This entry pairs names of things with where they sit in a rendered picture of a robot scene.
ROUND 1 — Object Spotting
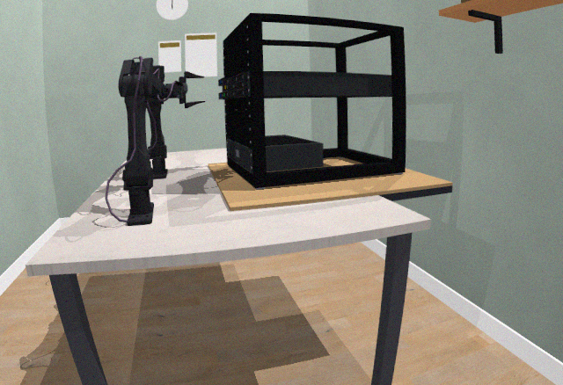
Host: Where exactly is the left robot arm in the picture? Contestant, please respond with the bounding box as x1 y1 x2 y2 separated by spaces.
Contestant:
146 98 168 179

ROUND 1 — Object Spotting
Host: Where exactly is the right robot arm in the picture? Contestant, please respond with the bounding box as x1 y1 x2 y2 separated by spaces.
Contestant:
119 58 168 226

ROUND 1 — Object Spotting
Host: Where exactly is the black open rack frame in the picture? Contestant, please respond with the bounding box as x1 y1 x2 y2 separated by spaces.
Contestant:
223 13 406 190

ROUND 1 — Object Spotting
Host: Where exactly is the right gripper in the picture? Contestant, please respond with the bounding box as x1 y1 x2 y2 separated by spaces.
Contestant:
165 71 205 108

